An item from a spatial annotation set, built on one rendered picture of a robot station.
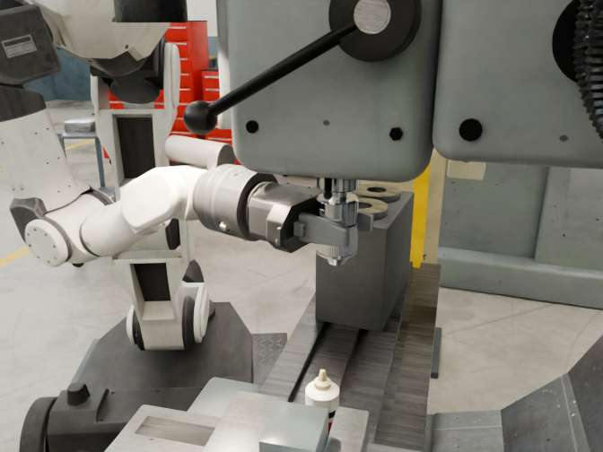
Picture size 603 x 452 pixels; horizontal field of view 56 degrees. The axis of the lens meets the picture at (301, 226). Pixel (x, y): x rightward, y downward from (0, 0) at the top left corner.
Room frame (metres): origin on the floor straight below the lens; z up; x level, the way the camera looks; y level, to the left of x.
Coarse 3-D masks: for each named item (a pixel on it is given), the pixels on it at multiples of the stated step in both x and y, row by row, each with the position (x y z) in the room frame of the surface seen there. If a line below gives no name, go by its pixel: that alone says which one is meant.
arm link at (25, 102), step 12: (0, 84) 0.81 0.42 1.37; (0, 96) 0.80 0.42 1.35; (12, 96) 0.80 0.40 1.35; (24, 96) 0.81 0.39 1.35; (36, 96) 0.83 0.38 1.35; (0, 108) 0.80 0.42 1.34; (12, 108) 0.80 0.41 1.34; (24, 108) 0.81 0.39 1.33; (36, 108) 0.82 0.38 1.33; (0, 120) 0.80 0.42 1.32
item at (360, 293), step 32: (352, 192) 0.99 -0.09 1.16; (384, 192) 0.98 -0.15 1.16; (384, 224) 0.84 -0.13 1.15; (320, 256) 0.86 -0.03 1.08; (384, 256) 0.82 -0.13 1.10; (320, 288) 0.86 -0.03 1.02; (352, 288) 0.84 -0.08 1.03; (384, 288) 0.83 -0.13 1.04; (320, 320) 0.86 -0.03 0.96; (352, 320) 0.84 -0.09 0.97; (384, 320) 0.84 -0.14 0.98
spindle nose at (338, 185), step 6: (318, 180) 0.59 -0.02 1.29; (336, 180) 0.57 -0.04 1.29; (342, 180) 0.57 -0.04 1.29; (348, 180) 0.57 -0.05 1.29; (354, 180) 0.58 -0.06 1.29; (318, 186) 0.59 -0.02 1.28; (336, 186) 0.57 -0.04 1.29; (342, 186) 0.57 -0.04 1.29; (348, 186) 0.57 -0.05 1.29; (354, 186) 0.58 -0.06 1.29; (336, 192) 0.57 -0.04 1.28; (342, 192) 0.57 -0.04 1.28
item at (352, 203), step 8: (320, 200) 0.58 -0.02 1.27; (328, 200) 0.58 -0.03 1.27; (336, 200) 0.58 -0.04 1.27; (344, 200) 0.58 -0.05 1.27; (352, 200) 0.58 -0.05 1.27; (320, 208) 0.58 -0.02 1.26; (328, 208) 0.57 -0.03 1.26; (336, 208) 0.57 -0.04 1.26; (344, 208) 0.57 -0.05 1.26; (352, 208) 0.58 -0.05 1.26
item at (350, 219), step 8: (320, 216) 0.58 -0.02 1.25; (328, 216) 0.57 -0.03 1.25; (336, 216) 0.57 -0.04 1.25; (344, 216) 0.57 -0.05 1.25; (352, 216) 0.58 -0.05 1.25; (344, 224) 0.57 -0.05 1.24; (352, 224) 0.58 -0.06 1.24; (352, 232) 0.58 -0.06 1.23; (352, 240) 0.58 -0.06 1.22; (320, 248) 0.58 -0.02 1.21; (328, 248) 0.57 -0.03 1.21; (336, 248) 0.57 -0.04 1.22; (344, 248) 0.57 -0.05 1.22; (352, 248) 0.58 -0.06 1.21; (328, 256) 0.57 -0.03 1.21; (336, 256) 0.57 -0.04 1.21; (344, 256) 0.57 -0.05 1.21; (352, 256) 0.58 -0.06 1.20
